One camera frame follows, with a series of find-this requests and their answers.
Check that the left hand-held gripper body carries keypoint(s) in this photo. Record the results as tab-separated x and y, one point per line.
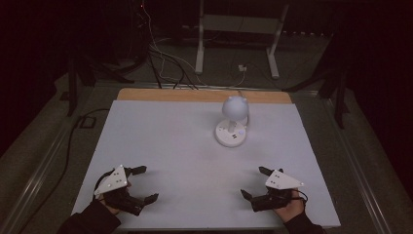
112	182

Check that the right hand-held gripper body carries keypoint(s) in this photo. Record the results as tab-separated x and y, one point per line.
281	180

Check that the person's left hand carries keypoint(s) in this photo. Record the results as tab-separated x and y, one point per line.
111	208

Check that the person's right hand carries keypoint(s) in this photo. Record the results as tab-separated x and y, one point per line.
289	213

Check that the white table mat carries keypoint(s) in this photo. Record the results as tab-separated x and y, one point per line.
181	156

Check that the white round desk lamp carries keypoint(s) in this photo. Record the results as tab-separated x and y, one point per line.
234	110

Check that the black stand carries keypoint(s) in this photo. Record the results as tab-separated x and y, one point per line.
340	97
72	91

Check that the white plug adapter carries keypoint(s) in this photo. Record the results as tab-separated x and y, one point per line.
242	68

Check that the white metal stand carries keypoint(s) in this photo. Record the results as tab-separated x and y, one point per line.
199	48

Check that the metal floor rail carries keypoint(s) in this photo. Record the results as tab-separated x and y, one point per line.
357	169
35	182

